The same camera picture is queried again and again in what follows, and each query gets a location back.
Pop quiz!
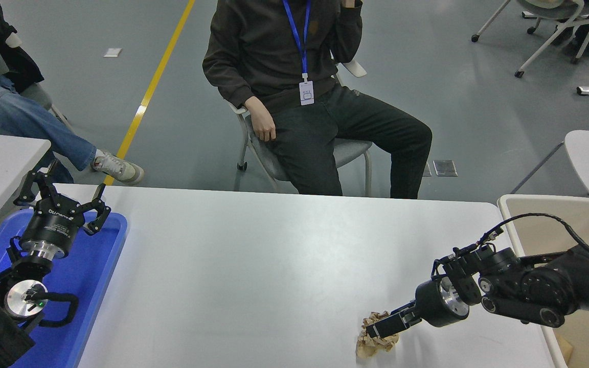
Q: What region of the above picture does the person's right hand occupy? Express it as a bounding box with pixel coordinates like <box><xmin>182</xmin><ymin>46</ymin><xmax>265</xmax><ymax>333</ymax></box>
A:
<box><xmin>244</xmin><ymin>96</ymin><xmax>277</xmax><ymax>143</ymax></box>

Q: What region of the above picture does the tan cardboard scrap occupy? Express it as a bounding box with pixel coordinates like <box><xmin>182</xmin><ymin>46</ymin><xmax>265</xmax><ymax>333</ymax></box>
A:
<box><xmin>554</xmin><ymin>330</ymin><xmax>574</xmax><ymax>362</ymax></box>

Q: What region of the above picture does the white rolling chair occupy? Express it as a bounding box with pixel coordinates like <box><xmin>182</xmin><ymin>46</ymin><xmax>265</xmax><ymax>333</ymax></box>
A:
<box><xmin>471</xmin><ymin>0</ymin><xmax>589</xmax><ymax>78</ymax></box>

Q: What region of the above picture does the metal floor plate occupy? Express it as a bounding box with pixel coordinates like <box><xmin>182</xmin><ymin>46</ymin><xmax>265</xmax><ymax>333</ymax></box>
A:
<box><xmin>422</xmin><ymin>159</ymin><xmax>458</xmax><ymax>177</ymax></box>

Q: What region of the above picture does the tan paper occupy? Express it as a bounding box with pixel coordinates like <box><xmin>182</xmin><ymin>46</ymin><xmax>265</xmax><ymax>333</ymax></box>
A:
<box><xmin>356</xmin><ymin>310</ymin><xmax>400</xmax><ymax>358</ymax></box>

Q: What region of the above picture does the blue lanyard with badge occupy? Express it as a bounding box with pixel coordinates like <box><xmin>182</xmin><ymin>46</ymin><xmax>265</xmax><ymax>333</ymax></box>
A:
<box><xmin>282</xmin><ymin>0</ymin><xmax>315</xmax><ymax>106</ymax></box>

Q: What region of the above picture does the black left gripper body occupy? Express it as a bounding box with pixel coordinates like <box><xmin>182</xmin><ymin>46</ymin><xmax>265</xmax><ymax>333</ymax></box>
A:
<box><xmin>20</xmin><ymin>197</ymin><xmax>87</xmax><ymax>252</ymax></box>

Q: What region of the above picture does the blue plastic tray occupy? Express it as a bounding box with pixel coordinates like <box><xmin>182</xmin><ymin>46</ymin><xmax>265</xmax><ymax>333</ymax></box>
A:
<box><xmin>0</xmin><ymin>209</ymin><xmax>128</xmax><ymax>368</ymax></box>

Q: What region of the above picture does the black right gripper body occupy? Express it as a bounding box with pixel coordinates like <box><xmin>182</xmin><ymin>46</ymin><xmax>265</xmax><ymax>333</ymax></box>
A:
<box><xmin>415</xmin><ymin>278</ymin><xmax>470</xmax><ymax>328</ymax></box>

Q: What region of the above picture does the grey chair with white armrests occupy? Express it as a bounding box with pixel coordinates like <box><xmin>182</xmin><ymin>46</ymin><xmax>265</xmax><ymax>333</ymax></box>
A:
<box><xmin>228</xmin><ymin>49</ymin><xmax>373</xmax><ymax>197</ymax></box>

